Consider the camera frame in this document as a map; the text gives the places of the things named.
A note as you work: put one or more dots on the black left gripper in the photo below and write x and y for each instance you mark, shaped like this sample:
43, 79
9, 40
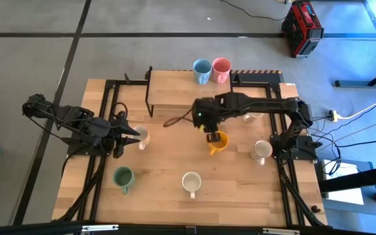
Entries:
117, 135

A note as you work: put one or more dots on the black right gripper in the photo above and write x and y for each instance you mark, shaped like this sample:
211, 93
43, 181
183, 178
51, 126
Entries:
207, 114

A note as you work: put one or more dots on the yellow mug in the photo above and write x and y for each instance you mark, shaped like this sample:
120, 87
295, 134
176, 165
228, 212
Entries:
222, 145

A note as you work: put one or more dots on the white mug orange rim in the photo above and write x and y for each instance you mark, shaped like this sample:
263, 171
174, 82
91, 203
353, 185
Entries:
144, 135

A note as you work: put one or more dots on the green mug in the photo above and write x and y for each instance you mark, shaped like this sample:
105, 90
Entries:
123, 178

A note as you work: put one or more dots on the cream mug pink pattern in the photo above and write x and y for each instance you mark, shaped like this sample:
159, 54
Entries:
255, 116

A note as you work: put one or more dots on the white speckled mug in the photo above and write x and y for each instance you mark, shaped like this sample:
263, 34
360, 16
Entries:
261, 150

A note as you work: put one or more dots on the plain cream mug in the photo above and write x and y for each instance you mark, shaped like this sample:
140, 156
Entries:
191, 182

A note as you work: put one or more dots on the blue mug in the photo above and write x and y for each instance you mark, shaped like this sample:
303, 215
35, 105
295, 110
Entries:
202, 68

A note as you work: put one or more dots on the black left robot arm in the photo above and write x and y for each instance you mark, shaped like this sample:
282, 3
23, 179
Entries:
77, 117

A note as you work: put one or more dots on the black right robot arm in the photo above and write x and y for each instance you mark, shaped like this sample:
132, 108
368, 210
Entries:
260, 103

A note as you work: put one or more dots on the wooden shelf black legs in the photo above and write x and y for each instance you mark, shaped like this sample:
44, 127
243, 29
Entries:
171, 88

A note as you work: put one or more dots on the white power strip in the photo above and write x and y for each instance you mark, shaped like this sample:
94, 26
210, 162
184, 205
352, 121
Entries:
332, 115

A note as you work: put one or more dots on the black knob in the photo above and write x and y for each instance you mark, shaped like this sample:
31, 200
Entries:
316, 209

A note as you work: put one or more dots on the red black tool box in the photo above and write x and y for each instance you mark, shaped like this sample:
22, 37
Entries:
302, 29

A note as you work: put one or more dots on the white box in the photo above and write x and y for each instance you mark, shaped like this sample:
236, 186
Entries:
344, 196

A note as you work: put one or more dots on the black beams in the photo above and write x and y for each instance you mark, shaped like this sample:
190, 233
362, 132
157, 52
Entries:
354, 179

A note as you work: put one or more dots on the black metal table frame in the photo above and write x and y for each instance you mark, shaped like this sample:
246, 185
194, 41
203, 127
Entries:
253, 84

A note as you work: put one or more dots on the silver bracket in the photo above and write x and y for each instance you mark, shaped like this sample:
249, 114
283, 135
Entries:
100, 228
281, 231

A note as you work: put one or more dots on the black rail bar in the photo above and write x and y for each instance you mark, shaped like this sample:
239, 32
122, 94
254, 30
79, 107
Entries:
28, 230

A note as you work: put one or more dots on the blue metal desk frame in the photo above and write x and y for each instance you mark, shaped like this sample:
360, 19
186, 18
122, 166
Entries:
354, 83

